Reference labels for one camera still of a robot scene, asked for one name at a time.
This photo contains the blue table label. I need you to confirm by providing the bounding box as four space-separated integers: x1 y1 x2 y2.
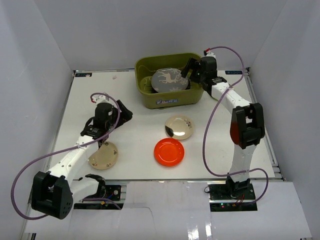
74 72 92 78
225 70 243 75

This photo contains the right blue table label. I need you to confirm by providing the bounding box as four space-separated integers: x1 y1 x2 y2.
225 70 243 75

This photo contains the olive green plastic bin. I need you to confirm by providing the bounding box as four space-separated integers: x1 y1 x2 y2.
134 52 204 109

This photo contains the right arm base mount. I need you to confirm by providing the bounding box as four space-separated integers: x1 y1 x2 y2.
203 183 258 213

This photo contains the grey reindeer plate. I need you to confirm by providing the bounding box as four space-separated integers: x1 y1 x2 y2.
151 68 189 93

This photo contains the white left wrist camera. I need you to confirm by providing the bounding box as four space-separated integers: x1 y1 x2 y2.
90 93 109 105

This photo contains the cream plate with small motifs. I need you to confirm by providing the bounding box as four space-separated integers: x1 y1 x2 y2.
88 141 119 170

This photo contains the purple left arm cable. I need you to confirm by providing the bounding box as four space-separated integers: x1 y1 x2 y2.
10 92 123 221

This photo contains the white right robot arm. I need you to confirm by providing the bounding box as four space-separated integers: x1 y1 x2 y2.
181 56 265 200

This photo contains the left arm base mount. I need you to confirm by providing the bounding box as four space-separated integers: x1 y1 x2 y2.
74 173 124 210

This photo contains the orange plate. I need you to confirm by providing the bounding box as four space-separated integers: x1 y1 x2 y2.
153 138 185 168

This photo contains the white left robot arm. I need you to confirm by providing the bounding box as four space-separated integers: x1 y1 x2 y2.
31 95 133 220

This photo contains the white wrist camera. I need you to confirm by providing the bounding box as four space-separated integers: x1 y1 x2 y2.
203 48 216 58
90 93 109 105

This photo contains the cream plate with black patch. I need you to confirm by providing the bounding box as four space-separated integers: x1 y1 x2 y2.
164 114 195 141

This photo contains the left blue table label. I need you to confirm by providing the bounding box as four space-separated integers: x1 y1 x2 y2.
74 72 92 78

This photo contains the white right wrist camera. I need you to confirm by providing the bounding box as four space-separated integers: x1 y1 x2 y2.
203 48 216 58

